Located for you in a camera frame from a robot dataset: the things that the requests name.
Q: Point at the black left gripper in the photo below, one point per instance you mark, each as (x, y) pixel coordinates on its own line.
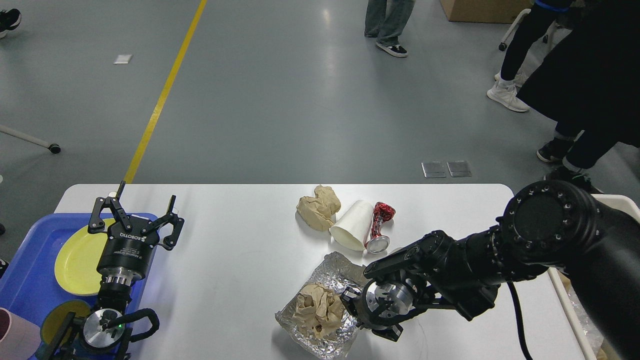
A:
(127, 252)

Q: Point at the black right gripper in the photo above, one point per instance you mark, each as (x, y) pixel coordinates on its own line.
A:
(378, 306)

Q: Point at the aluminium foil sheet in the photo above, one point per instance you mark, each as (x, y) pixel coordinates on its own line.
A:
(335, 273)

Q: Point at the yellow plate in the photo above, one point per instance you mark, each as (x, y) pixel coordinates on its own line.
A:
(75, 267)

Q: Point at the dark teal mug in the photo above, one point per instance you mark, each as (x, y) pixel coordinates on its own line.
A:
(54, 320)

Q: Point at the pink mug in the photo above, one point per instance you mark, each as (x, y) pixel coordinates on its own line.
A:
(19, 338)

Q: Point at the aluminium foil tray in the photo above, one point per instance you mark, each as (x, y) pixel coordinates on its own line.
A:
(591, 332)

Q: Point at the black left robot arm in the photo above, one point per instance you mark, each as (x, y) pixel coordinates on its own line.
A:
(109, 328)

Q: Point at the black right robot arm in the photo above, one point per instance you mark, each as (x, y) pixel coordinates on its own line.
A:
(548, 224)

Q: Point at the crumpled brown paper ball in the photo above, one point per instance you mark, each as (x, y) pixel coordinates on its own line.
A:
(318, 311)

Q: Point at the red foil wrapper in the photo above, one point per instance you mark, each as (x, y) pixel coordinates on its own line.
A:
(378, 242)

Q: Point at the lying white paper cup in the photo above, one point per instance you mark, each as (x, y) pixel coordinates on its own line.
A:
(352, 228)

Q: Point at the crumpled brown paper bag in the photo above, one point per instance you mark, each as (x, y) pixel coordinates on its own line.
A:
(318, 211)

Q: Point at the blue plastic tray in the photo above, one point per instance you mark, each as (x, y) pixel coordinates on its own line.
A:
(28, 288)

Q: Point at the chair leg with caster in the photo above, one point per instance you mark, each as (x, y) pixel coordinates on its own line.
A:
(52, 147)

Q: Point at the left metal floor plate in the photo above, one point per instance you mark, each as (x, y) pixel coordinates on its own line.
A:
(433, 169)

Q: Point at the metal floor plate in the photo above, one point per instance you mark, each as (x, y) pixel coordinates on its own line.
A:
(458, 169)
(433, 169)

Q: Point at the right metal floor plate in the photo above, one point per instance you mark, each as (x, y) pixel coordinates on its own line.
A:
(458, 169)

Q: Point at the beige plastic bin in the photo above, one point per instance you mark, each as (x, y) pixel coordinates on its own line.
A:
(624, 204)

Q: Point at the person in beige sneakers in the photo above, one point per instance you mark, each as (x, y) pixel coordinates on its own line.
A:
(9, 21)

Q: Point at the person in blue jeans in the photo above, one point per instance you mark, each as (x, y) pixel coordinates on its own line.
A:
(386, 22)

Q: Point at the seated person in black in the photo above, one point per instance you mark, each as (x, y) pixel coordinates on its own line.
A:
(589, 85)

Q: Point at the person in black leggings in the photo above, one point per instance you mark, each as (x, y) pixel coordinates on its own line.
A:
(507, 81)

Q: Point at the office chair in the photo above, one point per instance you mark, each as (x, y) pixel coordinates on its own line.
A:
(547, 39)

